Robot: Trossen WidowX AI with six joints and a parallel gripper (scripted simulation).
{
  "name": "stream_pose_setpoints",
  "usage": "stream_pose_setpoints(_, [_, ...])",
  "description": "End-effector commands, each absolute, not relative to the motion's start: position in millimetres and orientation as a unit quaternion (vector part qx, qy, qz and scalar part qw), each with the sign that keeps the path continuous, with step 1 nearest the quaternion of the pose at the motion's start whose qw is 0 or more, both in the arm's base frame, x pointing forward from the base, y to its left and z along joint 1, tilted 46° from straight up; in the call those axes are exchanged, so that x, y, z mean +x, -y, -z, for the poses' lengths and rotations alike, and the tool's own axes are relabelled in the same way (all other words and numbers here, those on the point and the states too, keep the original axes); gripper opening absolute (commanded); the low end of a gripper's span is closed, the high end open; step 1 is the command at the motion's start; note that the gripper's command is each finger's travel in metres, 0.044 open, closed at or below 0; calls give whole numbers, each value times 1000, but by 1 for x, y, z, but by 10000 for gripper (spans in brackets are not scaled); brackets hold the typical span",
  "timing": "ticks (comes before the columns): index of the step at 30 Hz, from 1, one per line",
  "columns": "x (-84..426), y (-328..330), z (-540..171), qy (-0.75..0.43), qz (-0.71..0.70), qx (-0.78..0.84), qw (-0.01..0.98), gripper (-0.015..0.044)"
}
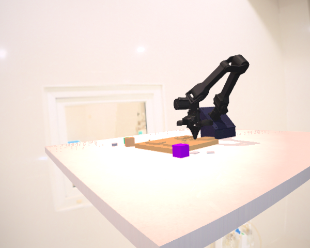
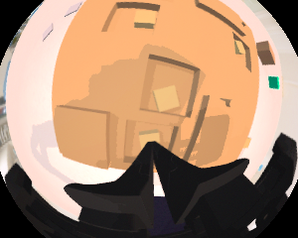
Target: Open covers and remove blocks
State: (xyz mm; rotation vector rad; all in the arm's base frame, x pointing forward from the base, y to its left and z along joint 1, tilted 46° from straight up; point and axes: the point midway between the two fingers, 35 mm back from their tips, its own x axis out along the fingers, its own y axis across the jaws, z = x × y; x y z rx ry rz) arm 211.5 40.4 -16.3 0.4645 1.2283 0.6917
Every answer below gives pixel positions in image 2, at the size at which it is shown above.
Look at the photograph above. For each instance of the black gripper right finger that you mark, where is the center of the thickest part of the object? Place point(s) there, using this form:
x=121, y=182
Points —
x=183, y=183

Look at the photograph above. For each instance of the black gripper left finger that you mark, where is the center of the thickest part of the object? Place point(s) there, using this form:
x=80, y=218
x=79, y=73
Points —
x=132, y=192

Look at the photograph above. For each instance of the small green cube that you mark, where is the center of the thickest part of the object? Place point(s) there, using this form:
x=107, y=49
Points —
x=274, y=82

